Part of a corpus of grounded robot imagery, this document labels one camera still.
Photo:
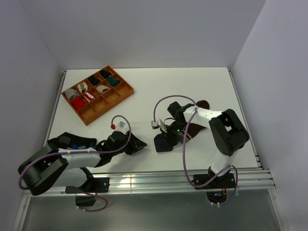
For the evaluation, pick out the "orange wooden divided tray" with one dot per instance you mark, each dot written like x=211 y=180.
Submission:
x=103 y=102

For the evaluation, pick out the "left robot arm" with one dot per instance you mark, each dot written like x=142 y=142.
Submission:
x=65 y=161

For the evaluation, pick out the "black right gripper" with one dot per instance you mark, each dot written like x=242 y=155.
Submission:
x=165 y=130

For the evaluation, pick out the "white red rolled sock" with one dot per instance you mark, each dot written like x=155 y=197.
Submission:
x=102 y=88

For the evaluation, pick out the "red white striped sock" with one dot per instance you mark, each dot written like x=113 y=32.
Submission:
x=88 y=97

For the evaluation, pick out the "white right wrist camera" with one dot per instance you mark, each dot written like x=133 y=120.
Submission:
x=159 y=124

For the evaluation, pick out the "navy patterned sock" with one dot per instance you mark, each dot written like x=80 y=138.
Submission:
x=164 y=143

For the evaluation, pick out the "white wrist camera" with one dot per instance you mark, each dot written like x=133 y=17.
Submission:
x=159 y=124
x=121 y=127

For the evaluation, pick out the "aluminium frame rail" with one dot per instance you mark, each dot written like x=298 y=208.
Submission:
x=175 y=182

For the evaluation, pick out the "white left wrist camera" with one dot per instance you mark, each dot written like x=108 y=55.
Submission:
x=121 y=127

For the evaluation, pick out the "white beige rolled sock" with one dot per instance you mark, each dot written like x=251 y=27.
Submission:
x=82 y=87

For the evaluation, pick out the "grey rolled sock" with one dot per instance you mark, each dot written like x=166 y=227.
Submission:
x=71 y=94

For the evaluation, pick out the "black rolled sock with white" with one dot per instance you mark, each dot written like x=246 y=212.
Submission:
x=105 y=74

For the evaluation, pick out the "teal rolled sock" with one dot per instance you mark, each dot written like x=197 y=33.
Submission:
x=112 y=81

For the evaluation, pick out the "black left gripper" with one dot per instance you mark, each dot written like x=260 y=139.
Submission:
x=136 y=145

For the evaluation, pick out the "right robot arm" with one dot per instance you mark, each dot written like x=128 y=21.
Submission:
x=228 y=132

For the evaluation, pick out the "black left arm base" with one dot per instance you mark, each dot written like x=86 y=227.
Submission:
x=88 y=194

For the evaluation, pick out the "brown striped sock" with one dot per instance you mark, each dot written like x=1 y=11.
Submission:
x=194 y=129

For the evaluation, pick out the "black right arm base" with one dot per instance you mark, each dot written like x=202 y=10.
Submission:
x=217 y=189

